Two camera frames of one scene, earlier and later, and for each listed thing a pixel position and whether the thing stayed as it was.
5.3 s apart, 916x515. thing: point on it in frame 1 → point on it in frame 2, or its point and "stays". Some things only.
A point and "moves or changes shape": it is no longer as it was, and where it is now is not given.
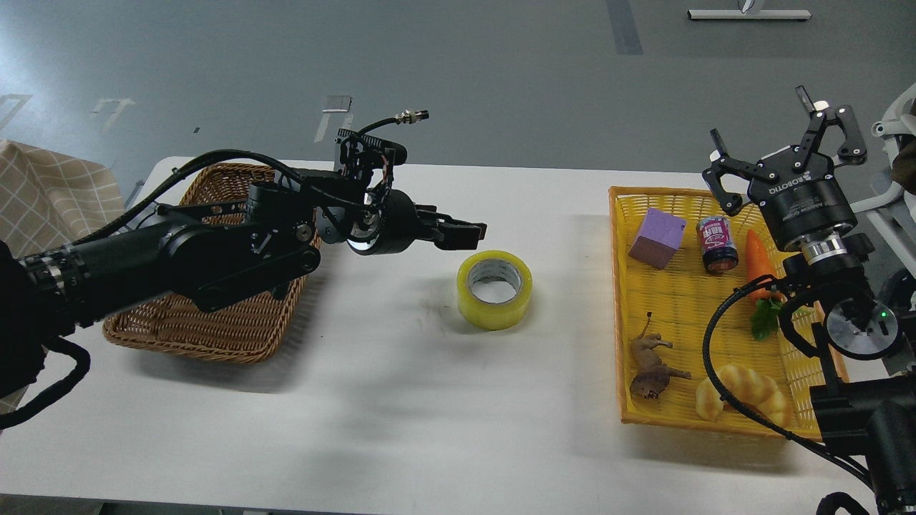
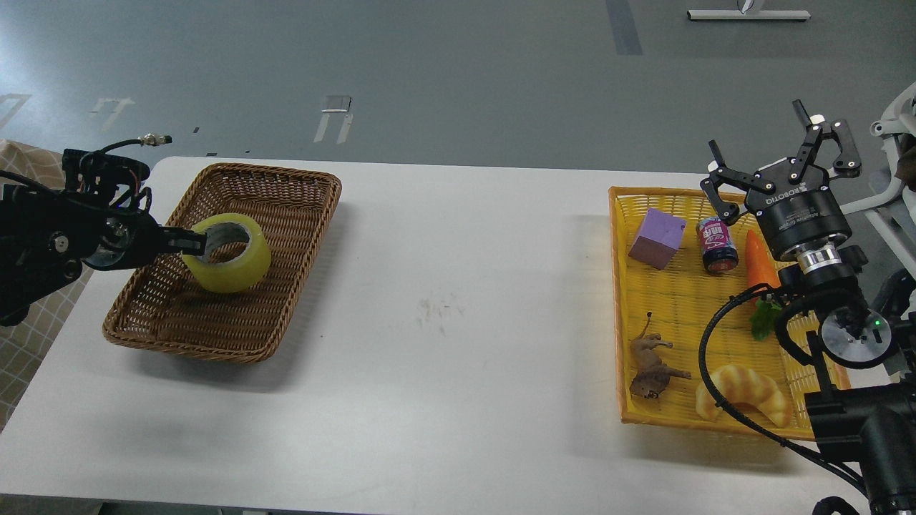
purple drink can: (719, 251) stays
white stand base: (753, 13) stays
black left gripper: (393, 222) → (127, 239)
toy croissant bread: (748, 387) stays
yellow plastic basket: (677, 254) stays
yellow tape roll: (494, 290) moves or changes shape
